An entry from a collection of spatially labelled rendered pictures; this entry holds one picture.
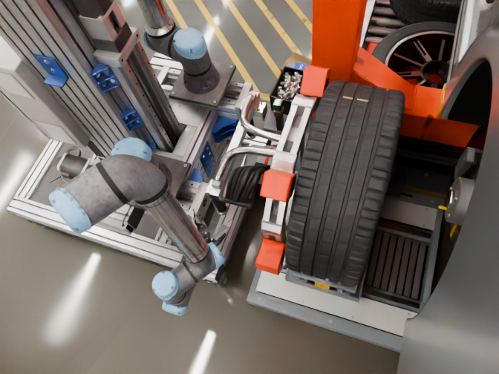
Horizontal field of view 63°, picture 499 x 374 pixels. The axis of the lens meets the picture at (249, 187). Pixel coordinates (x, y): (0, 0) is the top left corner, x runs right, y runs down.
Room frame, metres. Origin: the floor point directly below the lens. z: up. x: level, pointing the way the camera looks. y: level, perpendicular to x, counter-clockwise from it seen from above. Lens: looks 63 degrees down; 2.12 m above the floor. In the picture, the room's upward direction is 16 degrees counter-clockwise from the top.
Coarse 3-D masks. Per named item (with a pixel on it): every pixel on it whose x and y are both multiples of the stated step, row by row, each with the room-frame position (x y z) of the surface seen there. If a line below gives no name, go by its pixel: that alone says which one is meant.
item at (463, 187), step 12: (480, 156) 0.49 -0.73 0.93; (456, 180) 0.46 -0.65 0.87; (468, 180) 0.43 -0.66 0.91; (456, 192) 0.41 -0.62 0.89; (468, 192) 0.39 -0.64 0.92; (456, 204) 0.37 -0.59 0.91; (468, 204) 0.36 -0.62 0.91; (456, 216) 0.34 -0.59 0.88; (456, 228) 0.33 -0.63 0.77; (456, 240) 0.29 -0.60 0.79
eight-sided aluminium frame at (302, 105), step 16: (304, 96) 0.77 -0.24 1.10; (304, 112) 0.70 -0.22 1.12; (288, 128) 0.66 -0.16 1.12; (304, 128) 0.64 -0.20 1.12; (304, 144) 0.83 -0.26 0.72; (272, 160) 0.58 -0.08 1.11; (288, 160) 0.56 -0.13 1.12; (272, 208) 0.48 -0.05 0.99; (288, 208) 0.63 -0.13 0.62; (272, 224) 0.44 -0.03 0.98
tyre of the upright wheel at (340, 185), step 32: (352, 96) 0.68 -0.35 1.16; (384, 96) 0.66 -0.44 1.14; (320, 128) 0.59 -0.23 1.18; (352, 128) 0.56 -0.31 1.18; (384, 128) 0.54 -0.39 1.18; (320, 160) 0.51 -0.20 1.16; (352, 160) 0.48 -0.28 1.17; (384, 160) 0.45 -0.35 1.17; (320, 192) 0.43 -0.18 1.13; (352, 192) 0.40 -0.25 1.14; (384, 192) 0.38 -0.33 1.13; (288, 224) 0.41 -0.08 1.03; (320, 224) 0.37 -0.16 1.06; (352, 224) 0.34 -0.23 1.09; (288, 256) 0.35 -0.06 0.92; (320, 256) 0.31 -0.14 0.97; (352, 256) 0.28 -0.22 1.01
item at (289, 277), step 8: (368, 256) 0.46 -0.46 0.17; (288, 272) 0.50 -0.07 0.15; (288, 280) 0.47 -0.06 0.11; (296, 280) 0.44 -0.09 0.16; (304, 280) 0.43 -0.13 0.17; (312, 280) 0.43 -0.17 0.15; (360, 280) 0.37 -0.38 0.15; (312, 288) 0.40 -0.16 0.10; (320, 288) 0.38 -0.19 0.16; (328, 288) 0.37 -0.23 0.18; (336, 288) 0.36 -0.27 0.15; (360, 288) 0.33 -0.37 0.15; (344, 296) 0.32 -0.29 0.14; (352, 296) 0.31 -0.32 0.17; (360, 296) 0.30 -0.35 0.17
